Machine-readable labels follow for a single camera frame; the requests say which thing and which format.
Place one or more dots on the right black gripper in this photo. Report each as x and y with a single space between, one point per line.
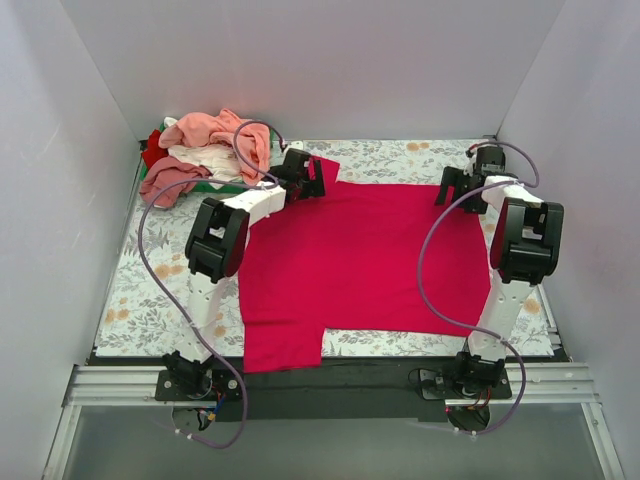
458 185

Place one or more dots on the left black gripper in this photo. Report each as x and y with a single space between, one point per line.
309 177

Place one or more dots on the magenta t shirt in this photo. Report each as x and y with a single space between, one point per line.
363 257

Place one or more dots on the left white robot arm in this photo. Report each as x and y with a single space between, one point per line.
215 250

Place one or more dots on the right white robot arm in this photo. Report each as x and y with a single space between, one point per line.
524 250

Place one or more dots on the salmon pink t shirt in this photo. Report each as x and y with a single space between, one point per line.
248 138

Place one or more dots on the white t shirt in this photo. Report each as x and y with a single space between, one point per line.
219 159

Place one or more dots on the green plastic basket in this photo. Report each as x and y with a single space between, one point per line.
204 187

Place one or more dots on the red t shirt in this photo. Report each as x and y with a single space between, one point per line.
151 151

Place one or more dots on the floral patterned table mat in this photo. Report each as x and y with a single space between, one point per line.
140 321

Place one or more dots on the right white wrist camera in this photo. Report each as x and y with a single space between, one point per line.
470 154

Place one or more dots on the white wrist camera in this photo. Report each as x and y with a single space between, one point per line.
470 154
295 145

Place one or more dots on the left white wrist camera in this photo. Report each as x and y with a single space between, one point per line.
295 145

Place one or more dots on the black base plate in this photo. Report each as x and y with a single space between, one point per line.
353 388

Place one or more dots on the aluminium frame rail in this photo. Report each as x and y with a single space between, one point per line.
533 383

